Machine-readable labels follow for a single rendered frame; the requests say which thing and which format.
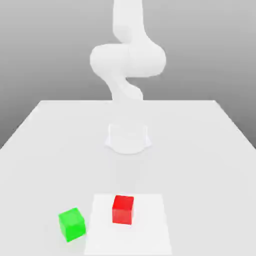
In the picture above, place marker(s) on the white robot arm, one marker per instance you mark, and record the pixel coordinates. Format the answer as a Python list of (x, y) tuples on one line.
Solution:
[(128, 60)]

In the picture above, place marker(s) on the small red cube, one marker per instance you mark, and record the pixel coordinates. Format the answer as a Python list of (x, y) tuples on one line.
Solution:
[(122, 210)]

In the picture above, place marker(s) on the small green cube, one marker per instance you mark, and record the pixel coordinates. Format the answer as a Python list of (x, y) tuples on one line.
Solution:
[(72, 225)]

